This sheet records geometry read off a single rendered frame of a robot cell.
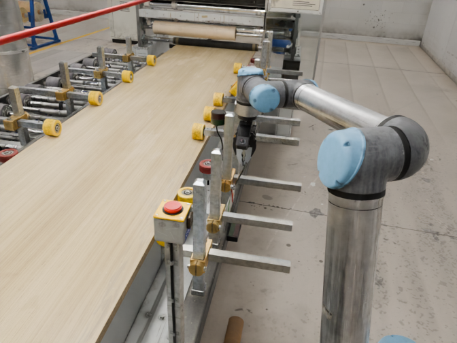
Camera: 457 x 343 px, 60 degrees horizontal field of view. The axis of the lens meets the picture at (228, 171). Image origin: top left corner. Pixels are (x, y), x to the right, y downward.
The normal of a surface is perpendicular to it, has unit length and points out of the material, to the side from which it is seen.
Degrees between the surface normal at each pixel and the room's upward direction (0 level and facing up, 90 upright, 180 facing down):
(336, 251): 85
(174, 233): 90
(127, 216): 0
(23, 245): 0
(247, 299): 0
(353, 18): 90
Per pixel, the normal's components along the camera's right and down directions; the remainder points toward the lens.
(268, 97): 0.19, 0.50
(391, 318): 0.04, -0.87
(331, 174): -0.96, -0.03
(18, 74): 0.69, 0.39
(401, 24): -0.22, 0.47
